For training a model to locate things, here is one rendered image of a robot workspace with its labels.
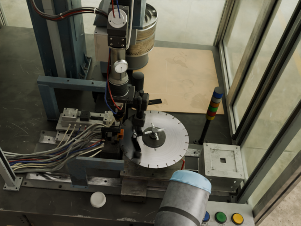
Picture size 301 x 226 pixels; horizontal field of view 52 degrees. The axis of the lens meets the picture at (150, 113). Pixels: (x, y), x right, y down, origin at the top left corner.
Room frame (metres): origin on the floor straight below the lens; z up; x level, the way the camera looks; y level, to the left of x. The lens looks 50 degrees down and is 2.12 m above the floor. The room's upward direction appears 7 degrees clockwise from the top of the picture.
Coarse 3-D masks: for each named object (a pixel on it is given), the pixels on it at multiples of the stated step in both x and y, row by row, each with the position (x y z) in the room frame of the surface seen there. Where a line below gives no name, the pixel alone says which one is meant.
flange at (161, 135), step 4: (148, 128) 0.89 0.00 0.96; (152, 128) 0.89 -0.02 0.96; (160, 132) 0.87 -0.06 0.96; (164, 132) 0.87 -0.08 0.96; (144, 136) 0.84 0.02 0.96; (148, 136) 0.84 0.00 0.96; (152, 136) 0.83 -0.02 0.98; (160, 136) 0.85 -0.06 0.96; (164, 136) 0.85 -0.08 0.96; (144, 140) 0.81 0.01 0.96; (148, 140) 0.82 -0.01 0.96; (152, 140) 0.82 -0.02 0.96; (156, 140) 0.82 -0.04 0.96; (160, 140) 0.82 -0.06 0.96; (164, 140) 0.83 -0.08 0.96; (148, 144) 0.80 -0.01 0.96; (152, 144) 0.80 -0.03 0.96; (156, 144) 0.80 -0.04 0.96; (160, 144) 0.80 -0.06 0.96
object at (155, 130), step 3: (153, 126) 0.87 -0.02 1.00; (153, 129) 0.85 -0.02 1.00; (156, 129) 0.85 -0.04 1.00; (162, 129) 0.86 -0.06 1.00; (144, 132) 0.83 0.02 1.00; (147, 132) 0.83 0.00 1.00; (150, 132) 0.84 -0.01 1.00; (153, 132) 0.83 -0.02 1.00; (156, 132) 0.84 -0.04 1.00; (153, 135) 0.83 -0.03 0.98; (156, 135) 0.82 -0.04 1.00; (156, 138) 0.81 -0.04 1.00
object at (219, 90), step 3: (216, 87) 1.01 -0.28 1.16; (219, 87) 1.01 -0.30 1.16; (216, 90) 0.99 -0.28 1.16; (219, 90) 0.99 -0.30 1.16; (222, 90) 0.99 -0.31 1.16; (213, 93) 0.99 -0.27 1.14; (216, 93) 0.98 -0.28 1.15; (219, 93) 0.97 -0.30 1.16; (222, 93) 0.98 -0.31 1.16; (216, 96) 0.97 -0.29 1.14; (219, 96) 0.97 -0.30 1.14
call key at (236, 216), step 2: (234, 214) 0.53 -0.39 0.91; (236, 214) 0.53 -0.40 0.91; (238, 214) 0.54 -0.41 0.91; (234, 216) 0.53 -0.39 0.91; (236, 216) 0.53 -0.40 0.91; (238, 216) 0.53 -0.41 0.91; (240, 216) 0.53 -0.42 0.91; (232, 218) 0.52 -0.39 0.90; (234, 218) 0.52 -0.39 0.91; (236, 218) 0.52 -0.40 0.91; (238, 218) 0.52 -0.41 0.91; (240, 218) 0.52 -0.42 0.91; (242, 218) 0.52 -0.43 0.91; (234, 220) 0.51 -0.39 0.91; (236, 220) 0.51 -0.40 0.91; (238, 220) 0.51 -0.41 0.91; (240, 220) 0.51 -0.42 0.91; (242, 220) 0.51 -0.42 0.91; (236, 222) 0.50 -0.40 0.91; (238, 222) 0.50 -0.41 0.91; (240, 222) 0.50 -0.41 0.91
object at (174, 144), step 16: (144, 112) 0.99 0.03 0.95; (160, 112) 1.00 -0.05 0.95; (128, 128) 0.88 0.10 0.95; (144, 128) 0.89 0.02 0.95; (160, 128) 0.90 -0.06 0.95; (176, 128) 0.91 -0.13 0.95; (128, 144) 0.79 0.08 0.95; (144, 144) 0.80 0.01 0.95; (176, 144) 0.82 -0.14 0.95; (144, 160) 0.72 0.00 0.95; (160, 160) 0.72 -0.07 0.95; (176, 160) 0.73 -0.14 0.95
